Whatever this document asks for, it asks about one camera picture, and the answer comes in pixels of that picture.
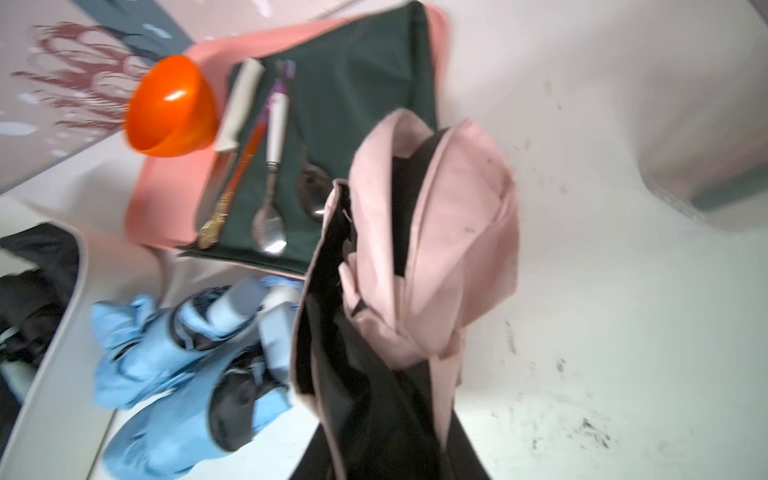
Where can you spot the black umbrella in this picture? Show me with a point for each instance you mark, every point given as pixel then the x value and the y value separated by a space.
pixel 34 301

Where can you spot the cream plastic storage box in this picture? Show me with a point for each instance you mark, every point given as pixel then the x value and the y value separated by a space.
pixel 59 431

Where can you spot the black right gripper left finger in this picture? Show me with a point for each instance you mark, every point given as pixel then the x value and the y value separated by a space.
pixel 317 462

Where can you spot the white handled knife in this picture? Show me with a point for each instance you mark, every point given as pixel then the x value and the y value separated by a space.
pixel 227 144

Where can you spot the pink umbrella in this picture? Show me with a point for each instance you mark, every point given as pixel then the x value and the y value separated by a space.
pixel 420 241

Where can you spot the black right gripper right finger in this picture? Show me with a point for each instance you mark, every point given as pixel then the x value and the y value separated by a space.
pixel 464 462

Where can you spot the dark green cloth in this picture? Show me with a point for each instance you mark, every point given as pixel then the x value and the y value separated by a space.
pixel 346 81

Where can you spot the light blue umbrella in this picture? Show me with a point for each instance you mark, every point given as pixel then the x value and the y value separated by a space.
pixel 148 350
pixel 232 396

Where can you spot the pink plastic tray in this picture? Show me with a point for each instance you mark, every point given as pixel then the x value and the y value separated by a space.
pixel 163 208

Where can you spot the orange gold handled utensil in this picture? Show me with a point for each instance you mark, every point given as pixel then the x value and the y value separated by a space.
pixel 234 186

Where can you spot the orange plastic bowl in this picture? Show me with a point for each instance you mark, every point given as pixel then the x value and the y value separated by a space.
pixel 173 111

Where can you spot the dark metal spoon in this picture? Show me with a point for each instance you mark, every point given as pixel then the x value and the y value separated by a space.
pixel 314 183

